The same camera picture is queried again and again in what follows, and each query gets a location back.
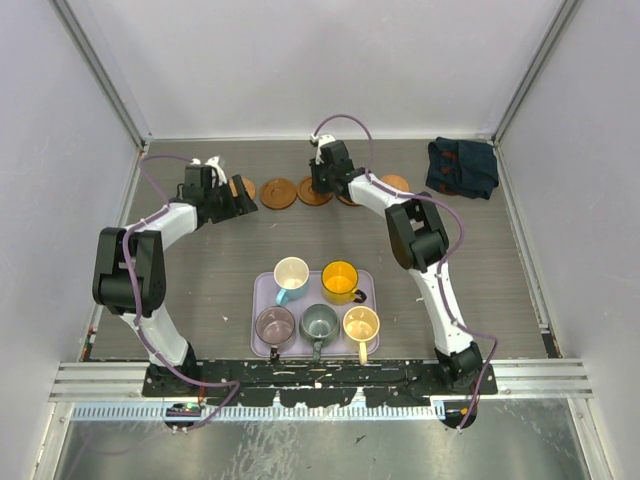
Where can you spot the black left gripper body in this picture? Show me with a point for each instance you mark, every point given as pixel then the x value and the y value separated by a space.
pixel 222 205

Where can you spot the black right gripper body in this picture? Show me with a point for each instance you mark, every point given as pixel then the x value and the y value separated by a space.
pixel 321 176

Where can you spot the brown wooden coaster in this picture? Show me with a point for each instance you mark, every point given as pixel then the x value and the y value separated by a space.
pixel 278 193
pixel 309 196
pixel 347 202

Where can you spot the woven rattan coaster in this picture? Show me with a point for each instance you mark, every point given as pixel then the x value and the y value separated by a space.
pixel 397 182
pixel 248 186

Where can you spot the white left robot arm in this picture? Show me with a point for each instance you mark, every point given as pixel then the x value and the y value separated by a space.
pixel 130 274

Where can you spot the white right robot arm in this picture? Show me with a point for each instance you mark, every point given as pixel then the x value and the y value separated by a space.
pixel 419 244

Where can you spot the lilac plastic tray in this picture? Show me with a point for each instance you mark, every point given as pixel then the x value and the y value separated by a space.
pixel 264 296

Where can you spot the light blue mug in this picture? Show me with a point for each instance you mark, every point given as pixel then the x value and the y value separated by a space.
pixel 291 275

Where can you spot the dark blue folded cloth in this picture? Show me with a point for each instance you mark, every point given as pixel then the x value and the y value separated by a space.
pixel 462 168

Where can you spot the purple glass mug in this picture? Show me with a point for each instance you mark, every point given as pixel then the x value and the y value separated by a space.
pixel 275 330

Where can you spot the grey-green ceramic mug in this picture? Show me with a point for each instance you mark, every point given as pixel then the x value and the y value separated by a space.
pixel 319 326

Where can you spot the cream yellow mug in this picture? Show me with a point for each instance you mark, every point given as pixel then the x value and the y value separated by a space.
pixel 361 327

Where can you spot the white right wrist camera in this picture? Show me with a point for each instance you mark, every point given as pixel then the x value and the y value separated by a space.
pixel 321 140

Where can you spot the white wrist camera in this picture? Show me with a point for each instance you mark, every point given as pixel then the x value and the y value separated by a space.
pixel 321 140
pixel 215 167

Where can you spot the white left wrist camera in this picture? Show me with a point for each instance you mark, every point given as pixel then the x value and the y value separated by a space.
pixel 215 167

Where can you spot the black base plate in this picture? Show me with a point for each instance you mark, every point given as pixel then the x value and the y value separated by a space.
pixel 394 383

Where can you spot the aluminium front rail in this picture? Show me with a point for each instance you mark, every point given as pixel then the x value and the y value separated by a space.
pixel 543 378

